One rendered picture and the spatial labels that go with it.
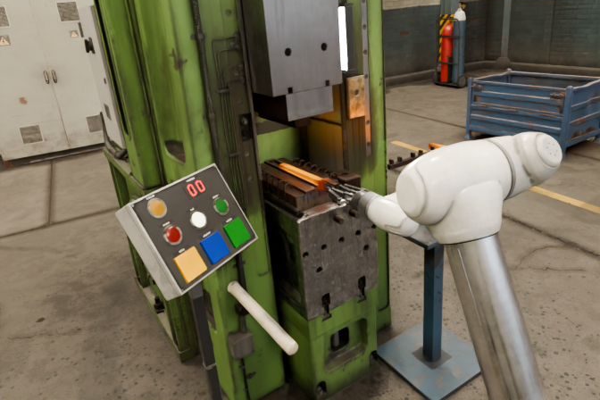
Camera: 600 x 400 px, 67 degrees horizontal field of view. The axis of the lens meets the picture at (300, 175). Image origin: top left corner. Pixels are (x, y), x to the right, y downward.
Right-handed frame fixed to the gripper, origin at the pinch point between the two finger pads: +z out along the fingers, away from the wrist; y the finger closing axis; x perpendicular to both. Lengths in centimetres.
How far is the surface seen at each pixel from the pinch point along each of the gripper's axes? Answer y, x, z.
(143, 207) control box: -70, 18, -11
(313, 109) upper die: -1.3, 29.0, 5.9
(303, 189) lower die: -7.6, -1.4, 7.4
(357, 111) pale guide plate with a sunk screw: 28.8, 20.6, 17.7
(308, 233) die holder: -12.0, -15.2, -1.1
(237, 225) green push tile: -43.3, 2.7, -9.7
